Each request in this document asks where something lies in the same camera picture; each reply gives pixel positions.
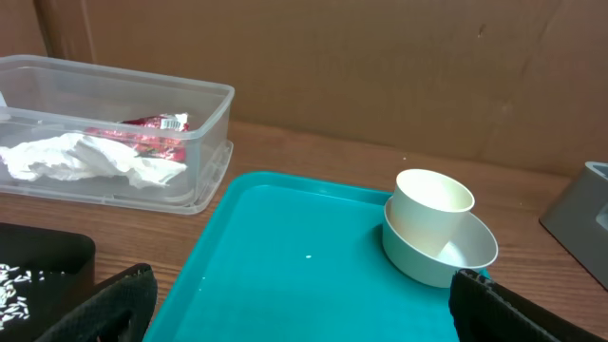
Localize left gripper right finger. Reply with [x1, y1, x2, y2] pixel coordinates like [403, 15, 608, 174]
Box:
[448, 269, 607, 342]

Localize white paper cup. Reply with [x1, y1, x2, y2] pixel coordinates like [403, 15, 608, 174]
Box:
[389, 169, 475, 257]

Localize teal serving tray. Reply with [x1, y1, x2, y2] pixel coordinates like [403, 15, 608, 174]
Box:
[145, 172, 457, 342]

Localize grey dishwasher rack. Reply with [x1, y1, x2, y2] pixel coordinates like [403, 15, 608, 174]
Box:
[540, 161, 607, 289]

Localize red snack wrapper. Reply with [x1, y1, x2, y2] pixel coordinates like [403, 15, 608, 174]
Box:
[85, 113, 189, 162]

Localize black plastic tray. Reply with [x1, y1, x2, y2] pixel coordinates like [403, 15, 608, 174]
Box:
[1, 223, 96, 341]

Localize rice food scraps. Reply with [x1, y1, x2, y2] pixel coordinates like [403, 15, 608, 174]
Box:
[1, 263, 46, 332]

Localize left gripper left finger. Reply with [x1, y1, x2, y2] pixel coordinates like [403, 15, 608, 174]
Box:
[36, 263, 158, 342]

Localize clear plastic bin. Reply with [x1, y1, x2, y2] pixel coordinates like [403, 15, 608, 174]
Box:
[1, 55, 235, 215]

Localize white napkin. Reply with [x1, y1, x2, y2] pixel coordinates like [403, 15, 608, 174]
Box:
[1, 133, 187, 189]

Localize grey bowl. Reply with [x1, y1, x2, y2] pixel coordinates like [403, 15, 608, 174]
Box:
[382, 198, 499, 288]

